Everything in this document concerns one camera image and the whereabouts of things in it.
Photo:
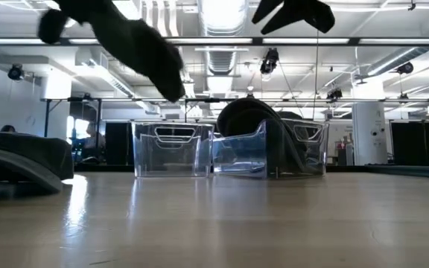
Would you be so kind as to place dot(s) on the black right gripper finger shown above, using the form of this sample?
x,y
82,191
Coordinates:
x,y
285,20
266,9

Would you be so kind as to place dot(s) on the large dark green cap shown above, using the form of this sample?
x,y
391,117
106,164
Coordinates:
x,y
143,52

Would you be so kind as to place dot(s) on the black ceiling spotlight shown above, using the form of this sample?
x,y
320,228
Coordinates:
x,y
334,94
405,68
15,71
269,61

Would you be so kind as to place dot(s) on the white round column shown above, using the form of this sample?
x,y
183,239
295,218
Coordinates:
x,y
369,130

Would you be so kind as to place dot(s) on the person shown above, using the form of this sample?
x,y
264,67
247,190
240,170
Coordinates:
x,y
7,129
93,140

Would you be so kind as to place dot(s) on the clear plastic bin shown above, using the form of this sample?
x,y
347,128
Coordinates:
x,y
171,152
240,152

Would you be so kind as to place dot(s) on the black cabinet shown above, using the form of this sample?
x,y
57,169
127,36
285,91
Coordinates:
x,y
119,143

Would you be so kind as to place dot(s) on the black partition panel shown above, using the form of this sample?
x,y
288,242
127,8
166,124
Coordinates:
x,y
408,143

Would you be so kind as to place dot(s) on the silver ceiling air duct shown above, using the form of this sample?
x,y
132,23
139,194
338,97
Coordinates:
x,y
222,18

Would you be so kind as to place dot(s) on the black background rig frame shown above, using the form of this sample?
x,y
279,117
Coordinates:
x,y
125,100

